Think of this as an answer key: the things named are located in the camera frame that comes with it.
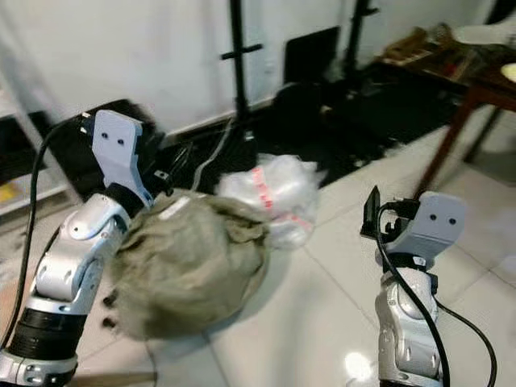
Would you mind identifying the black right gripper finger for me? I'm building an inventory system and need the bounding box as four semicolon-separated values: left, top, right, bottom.
360;185;393;240

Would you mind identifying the yellow flat item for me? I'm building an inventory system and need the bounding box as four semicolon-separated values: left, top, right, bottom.
0;181;25;204

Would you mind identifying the white metal shelf rack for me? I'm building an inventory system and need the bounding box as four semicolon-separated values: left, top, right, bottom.
0;77;83;217

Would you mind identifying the clear red-printed plastic bag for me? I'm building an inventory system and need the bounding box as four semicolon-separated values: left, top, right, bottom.
214;152;328;249

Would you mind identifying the black floor mat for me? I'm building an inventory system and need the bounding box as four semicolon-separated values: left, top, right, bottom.
48;56;464;202

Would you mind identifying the dark wooden table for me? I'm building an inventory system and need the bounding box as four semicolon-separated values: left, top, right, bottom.
377;23;516;198

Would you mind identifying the olive cloth sack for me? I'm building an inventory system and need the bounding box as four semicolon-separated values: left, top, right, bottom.
107;188;272;341

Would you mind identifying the tall black stand pole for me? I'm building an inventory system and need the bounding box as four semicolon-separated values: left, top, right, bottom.
219;0;265;122

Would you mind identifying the black square panel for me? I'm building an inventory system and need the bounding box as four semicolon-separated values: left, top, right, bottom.
284;26;342;86

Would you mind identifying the short black stand pole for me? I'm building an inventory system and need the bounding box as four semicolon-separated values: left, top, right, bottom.
340;0;381;80

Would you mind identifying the pale round dish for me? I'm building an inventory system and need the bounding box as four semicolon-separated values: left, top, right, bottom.
450;22;516;47

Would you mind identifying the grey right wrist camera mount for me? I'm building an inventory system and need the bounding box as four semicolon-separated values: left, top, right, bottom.
382;191;469;268

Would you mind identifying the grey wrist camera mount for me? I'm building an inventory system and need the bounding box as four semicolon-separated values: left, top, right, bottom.
90;110;155;207
382;191;469;268

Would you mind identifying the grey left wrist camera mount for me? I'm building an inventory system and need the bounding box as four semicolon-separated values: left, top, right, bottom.
90;110;155;207

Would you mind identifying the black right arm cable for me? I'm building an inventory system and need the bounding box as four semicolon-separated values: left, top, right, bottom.
374;201;498;387

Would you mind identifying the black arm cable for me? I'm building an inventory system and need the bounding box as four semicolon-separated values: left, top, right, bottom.
0;114;98;349
374;201;498;387

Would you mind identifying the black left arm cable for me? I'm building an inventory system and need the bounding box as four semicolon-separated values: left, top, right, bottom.
0;114;98;349

